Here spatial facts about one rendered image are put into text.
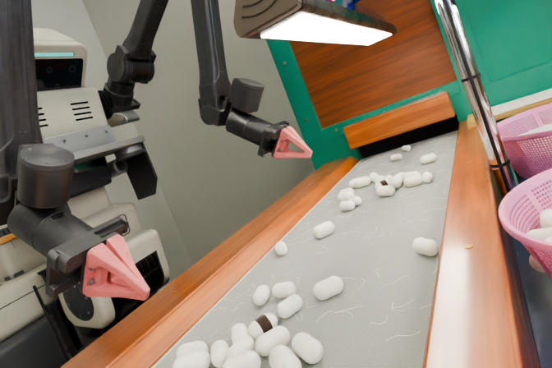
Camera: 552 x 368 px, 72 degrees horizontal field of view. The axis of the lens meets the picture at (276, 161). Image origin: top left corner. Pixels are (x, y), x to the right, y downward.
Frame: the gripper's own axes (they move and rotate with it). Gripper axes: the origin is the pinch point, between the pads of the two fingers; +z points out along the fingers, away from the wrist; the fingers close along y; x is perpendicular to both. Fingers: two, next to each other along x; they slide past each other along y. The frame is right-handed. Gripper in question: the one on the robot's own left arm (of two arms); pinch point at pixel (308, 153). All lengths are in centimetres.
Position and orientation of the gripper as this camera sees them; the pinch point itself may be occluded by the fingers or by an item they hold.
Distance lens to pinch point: 81.8
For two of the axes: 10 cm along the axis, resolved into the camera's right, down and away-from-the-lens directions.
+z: 8.6, 3.9, -3.2
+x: -2.6, 8.9, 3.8
